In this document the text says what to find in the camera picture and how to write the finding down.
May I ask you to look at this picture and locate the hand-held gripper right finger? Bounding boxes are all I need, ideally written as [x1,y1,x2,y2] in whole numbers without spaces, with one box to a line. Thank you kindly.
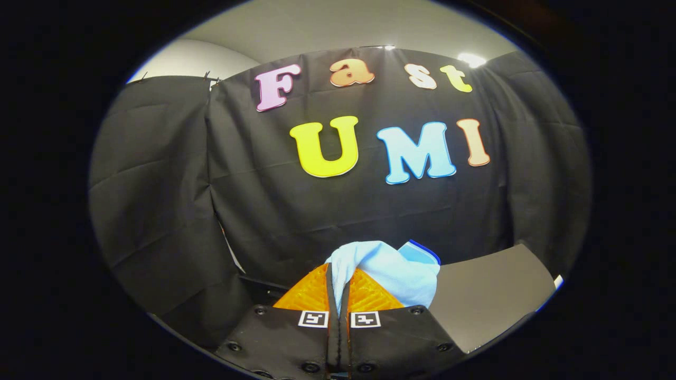
[338,268,466,380]

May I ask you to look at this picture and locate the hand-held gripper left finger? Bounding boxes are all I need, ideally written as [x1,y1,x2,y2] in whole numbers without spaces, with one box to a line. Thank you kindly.
[215,264,340,380]

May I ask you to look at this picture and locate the light blue polo shirt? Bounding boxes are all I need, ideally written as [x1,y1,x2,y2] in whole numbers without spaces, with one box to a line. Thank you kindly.
[325,240,442,316]

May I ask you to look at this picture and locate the grey cabinet with dark top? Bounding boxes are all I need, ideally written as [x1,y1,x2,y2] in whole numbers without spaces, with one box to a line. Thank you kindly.
[427,244,556,354]

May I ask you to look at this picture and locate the black backdrop cloth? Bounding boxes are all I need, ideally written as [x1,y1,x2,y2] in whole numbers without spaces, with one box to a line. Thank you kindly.
[89,47,592,349]

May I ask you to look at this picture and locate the ceiling light panel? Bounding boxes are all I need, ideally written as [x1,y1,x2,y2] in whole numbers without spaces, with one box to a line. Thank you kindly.
[456,52,487,69]

